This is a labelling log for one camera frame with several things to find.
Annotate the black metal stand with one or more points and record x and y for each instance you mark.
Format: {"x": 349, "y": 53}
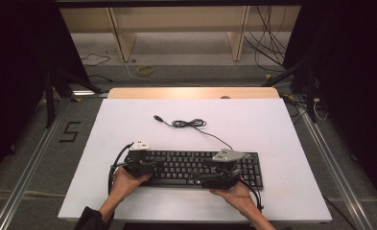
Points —
{"x": 50, "y": 102}
{"x": 311, "y": 96}

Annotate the yellow tape roll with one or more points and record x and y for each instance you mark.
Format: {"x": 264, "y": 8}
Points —
{"x": 144, "y": 71}

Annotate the person's left hand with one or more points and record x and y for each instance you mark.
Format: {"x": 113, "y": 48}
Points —
{"x": 125, "y": 185}

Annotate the light wooden shelf unit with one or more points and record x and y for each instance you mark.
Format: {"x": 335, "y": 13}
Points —
{"x": 176, "y": 19}

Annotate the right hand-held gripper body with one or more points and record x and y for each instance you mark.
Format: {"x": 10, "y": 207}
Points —
{"x": 221, "y": 180}

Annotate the person's right hand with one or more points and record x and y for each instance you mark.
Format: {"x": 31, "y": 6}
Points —
{"x": 239, "y": 196}

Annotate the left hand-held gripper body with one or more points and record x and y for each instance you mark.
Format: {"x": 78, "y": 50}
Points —
{"x": 138, "y": 164}

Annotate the person's dark left sleeve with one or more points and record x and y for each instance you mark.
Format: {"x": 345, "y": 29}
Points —
{"x": 91, "y": 220}

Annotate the long metal floor rail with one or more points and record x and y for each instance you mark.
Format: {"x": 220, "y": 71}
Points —
{"x": 23, "y": 182}
{"x": 336, "y": 174}

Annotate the black curtain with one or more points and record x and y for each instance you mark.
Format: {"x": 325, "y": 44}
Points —
{"x": 355, "y": 80}
{"x": 16, "y": 80}

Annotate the short silver metal bar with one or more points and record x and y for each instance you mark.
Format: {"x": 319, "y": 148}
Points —
{"x": 87, "y": 93}

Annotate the white table cover sheet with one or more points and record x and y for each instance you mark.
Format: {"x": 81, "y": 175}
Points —
{"x": 256, "y": 127}

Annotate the black keyboard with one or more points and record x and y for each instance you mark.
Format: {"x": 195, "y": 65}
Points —
{"x": 179, "y": 166}

